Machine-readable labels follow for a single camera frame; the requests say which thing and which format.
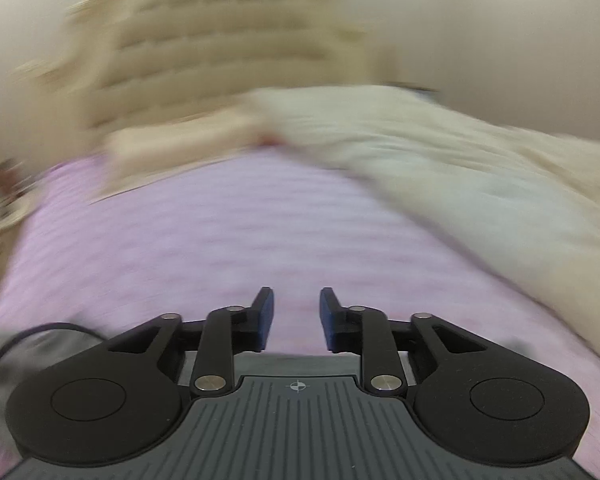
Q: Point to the cream duvet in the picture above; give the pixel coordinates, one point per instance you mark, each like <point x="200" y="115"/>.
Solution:
<point x="455" y="170"/>

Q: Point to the cream tufted headboard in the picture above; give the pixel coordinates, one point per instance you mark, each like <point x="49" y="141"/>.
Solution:
<point x="205" y="50"/>

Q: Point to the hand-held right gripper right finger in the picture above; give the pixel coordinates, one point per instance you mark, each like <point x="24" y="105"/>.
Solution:
<point x="329" y="317"/>

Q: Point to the cream nightstand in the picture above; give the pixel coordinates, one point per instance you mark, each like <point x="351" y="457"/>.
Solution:
<point x="2" y="195"/>

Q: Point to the pink patterned bedsheet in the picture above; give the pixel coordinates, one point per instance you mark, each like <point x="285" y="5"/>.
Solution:
<point x="220" y="240"/>

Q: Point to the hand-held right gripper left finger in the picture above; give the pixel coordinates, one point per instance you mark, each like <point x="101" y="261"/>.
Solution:
<point x="265" y="317"/>

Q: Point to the cream pillow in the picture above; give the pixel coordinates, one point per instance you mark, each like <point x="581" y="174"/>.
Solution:
<point x="180" y="150"/>

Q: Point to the grey pants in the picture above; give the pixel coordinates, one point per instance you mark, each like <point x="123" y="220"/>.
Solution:
<point x="40" y="355"/>

